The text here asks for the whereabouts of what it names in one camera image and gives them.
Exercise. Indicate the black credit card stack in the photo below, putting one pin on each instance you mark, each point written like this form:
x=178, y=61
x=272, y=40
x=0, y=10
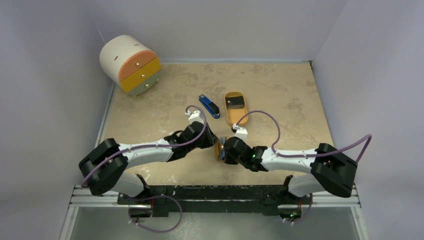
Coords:
x=235, y=102

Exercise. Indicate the orange oval tray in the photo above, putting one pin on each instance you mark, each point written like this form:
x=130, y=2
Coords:
x=234, y=115

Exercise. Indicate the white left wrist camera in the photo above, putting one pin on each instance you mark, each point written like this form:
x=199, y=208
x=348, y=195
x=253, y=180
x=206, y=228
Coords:
x=195, y=116

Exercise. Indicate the white round mini drawer chest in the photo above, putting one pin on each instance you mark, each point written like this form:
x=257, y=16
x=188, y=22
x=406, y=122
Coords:
x=131, y=65

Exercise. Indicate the blue black stapler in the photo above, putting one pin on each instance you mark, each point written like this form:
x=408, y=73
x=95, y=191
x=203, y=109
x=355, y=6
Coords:
x=210, y=106

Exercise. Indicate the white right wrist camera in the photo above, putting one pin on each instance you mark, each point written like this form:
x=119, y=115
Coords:
x=239, y=132

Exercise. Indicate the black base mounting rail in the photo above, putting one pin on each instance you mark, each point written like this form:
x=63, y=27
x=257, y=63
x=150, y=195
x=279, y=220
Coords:
x=268, y=200

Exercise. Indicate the orange leather card holder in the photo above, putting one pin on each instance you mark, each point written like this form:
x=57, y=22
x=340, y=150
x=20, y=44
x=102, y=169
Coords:
x=220, y=153

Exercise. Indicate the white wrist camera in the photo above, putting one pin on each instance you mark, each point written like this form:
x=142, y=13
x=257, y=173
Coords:
x=239, y=132
x=195, y=116

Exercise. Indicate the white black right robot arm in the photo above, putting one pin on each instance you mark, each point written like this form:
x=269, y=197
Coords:
x=320, y=170

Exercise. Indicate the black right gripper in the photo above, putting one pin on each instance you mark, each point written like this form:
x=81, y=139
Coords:
x=227, y=151

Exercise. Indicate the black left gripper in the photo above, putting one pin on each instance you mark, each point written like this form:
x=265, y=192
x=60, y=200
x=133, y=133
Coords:
x=210, y=139

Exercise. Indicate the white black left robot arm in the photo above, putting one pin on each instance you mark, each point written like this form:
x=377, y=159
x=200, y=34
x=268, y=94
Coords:
x=104, y=167

